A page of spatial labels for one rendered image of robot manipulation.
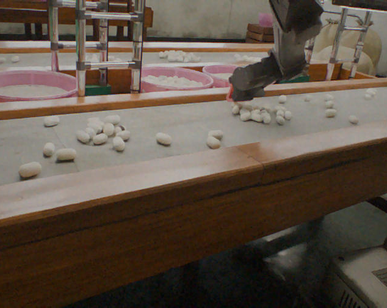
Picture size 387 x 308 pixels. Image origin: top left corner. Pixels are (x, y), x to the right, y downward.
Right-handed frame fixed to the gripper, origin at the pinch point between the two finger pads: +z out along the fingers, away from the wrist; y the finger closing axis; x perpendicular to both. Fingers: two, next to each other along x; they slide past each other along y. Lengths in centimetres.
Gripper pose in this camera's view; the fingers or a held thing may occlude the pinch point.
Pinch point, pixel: (229, 98)
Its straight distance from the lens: 112.6
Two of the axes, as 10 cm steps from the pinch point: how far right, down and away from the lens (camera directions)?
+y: -8.2, 1.5, -5.5
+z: -5.0, 2.7, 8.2
